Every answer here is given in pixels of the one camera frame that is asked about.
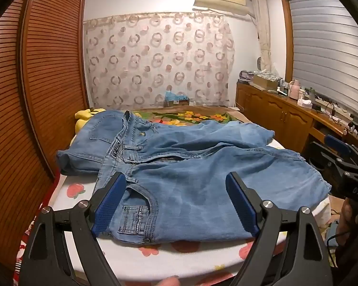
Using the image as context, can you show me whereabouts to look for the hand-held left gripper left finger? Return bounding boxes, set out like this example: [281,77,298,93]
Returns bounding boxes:
[18,171,127,286]

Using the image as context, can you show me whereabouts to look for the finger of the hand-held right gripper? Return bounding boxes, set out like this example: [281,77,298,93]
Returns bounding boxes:
[325,135,358,167]
[309,141,345,172]

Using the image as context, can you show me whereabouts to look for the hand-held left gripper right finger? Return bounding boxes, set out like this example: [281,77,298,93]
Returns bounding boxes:
[225,171,336,286]

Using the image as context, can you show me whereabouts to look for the blue denim pants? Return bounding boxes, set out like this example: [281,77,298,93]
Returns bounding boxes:
[56,110,332,243]

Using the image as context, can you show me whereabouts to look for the person's right hand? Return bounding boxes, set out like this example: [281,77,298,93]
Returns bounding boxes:
[337,198,358,245]

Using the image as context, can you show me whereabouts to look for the white power strip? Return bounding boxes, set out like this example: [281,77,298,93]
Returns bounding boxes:
[316,97,355,117]

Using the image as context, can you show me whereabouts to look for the wooden cabinet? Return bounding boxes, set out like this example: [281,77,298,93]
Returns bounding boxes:
[236,82,358,167]

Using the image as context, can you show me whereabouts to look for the pink kettle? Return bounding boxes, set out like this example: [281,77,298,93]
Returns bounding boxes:
[288,79,302,99]

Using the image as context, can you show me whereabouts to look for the strawberry print bed sheet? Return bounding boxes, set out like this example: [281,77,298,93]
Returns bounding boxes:
[52,138,332,286]

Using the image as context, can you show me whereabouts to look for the yellow plush toy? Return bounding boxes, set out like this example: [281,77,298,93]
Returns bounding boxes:
[74,108,105,133]

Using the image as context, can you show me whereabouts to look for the beige storage box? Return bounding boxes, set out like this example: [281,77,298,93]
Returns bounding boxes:
[252,71,282,90]

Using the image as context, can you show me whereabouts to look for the red striped cloth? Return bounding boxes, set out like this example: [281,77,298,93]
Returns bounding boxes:
[16,205,45,275]

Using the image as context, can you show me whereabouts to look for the grey window blind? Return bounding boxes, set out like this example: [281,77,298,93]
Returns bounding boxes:
[286,0,358,111]

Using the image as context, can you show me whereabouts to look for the floral blanket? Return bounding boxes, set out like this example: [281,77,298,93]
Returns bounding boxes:
[131,106,251,126]

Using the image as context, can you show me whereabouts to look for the cardboard box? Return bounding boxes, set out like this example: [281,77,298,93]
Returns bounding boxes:
[163,95,191,108]

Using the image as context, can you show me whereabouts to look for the wooden louvered wardrobe door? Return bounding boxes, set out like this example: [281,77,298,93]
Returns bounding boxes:
[19,0,90,179]
[0,0,56,275]

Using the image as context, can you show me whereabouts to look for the blue plastic bag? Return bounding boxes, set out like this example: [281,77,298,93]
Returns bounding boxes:
[165,91,189,102]

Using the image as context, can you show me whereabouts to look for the white tied curtain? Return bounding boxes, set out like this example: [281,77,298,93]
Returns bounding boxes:
[251,0,272,72]

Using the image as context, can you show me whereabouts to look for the circle patterned sheer curtain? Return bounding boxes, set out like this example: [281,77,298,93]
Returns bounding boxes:
[84,12,236,111]

